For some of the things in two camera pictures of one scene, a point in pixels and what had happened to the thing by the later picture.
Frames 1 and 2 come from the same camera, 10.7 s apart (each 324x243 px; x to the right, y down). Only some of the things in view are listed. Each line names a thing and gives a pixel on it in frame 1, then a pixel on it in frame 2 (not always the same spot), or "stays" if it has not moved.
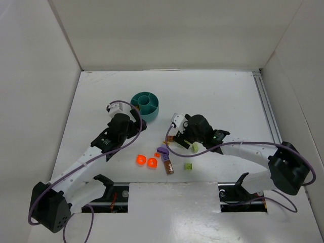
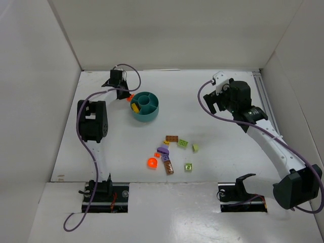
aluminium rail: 274,131 stays
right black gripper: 180,140 → 216,98
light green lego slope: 195,147 stays
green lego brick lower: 189,166 stays
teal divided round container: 148,104 stays
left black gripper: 138,121 → 117,84
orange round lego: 140,159 → 129,98
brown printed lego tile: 168,167 stays
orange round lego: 152,162 stays
